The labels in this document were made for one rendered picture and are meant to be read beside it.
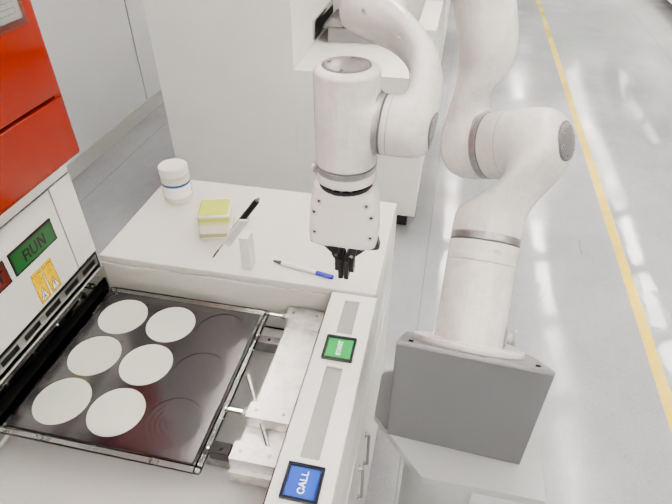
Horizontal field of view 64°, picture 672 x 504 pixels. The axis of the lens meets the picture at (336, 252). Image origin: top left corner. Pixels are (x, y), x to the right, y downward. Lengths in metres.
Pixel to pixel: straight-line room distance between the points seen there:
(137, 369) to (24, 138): 0.45
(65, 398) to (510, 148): 0.89
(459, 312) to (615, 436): 1.41
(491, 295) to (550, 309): 1.70
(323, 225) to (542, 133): 0.38
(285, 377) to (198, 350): 0.18
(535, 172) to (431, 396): 0.41
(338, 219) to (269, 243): 0.48
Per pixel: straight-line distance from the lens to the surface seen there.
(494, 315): 0.93
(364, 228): 0.76
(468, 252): 0.93
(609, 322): 2.66
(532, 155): 0.92
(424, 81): 0.68
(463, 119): 0.99
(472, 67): 0.96
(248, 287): 1.16
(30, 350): 1.16
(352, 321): 1.04
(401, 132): 0.66
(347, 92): 0.66
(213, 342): 1.11
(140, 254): 1.26
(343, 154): 0.69
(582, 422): 2.24
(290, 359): 1.08
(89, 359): 1.16
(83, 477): 1.10
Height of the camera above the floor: 1.70
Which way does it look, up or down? 38 degrees down
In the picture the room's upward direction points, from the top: straight up
